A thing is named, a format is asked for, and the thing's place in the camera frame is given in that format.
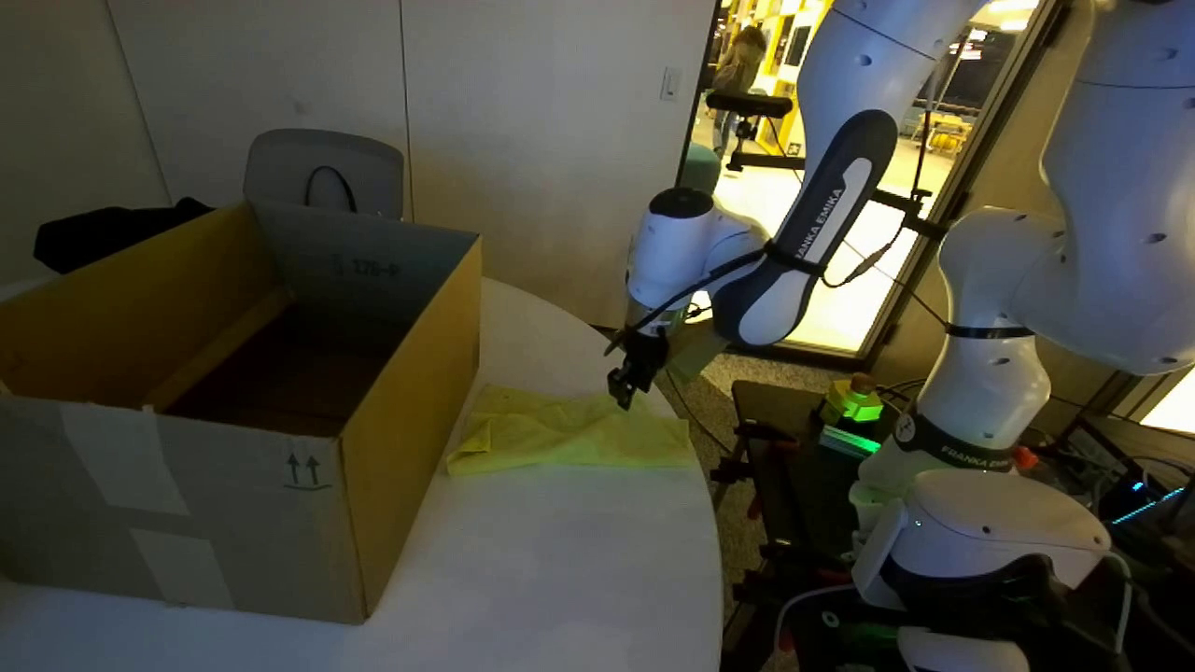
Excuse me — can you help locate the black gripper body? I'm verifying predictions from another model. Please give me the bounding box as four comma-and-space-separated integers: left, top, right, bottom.
617, 325, 674, 386

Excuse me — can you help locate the yellow microfiber towel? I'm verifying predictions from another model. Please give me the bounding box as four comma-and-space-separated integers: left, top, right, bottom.
440, 386, 693, 481

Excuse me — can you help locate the green lit control box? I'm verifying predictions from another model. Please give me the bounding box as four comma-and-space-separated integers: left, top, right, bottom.
814, 386, 888, 463

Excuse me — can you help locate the open cardboard box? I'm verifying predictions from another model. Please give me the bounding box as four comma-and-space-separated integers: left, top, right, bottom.
0, 198, 486, 628

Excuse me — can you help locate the green round stool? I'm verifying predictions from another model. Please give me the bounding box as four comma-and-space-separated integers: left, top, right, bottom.
674, 142, 729, 198

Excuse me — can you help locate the black hallway office chair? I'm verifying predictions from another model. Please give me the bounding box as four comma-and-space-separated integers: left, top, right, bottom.
700, 84, 804, 174

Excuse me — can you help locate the grey chair backrest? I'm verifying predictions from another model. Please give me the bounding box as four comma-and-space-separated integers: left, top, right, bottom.
239, 128, 410, 229

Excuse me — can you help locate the black clothing pile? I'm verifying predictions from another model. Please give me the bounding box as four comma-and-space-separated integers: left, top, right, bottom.
29, 194, 216, 279

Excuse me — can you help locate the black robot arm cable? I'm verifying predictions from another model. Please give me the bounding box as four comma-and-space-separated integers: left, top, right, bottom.
606, 170, 962, 359

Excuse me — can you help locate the white floor cable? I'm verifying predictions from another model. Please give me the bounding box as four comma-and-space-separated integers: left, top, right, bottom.
765, 580, 865, 662

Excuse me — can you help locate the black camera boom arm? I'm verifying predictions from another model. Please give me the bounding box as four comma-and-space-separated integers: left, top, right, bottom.
865, 184, 990, 249

